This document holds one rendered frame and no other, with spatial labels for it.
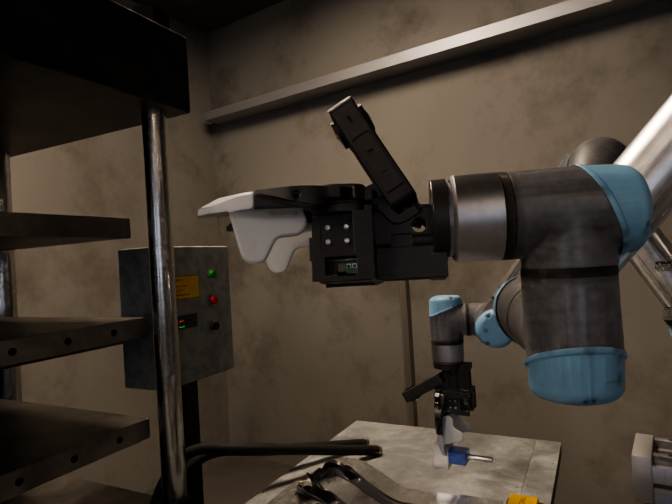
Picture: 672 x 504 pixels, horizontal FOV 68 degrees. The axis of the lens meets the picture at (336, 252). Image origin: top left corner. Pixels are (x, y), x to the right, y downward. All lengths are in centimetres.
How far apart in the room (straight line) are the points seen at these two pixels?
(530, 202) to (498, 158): 240
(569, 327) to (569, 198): 10
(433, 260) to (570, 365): 13
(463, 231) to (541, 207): 6
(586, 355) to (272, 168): 325
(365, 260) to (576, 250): 16
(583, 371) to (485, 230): 13
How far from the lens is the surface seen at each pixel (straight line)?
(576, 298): 43
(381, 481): 124
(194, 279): 156
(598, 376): 44
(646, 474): 121
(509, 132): 282
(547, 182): 43
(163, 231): 131
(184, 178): 378
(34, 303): 316
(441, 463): 129
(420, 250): 42
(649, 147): 61
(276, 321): 357
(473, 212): 41
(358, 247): 41
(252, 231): 42
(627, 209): 44
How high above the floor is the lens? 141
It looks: 1 degrees up
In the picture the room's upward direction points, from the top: 3 degrees counter-clockwise
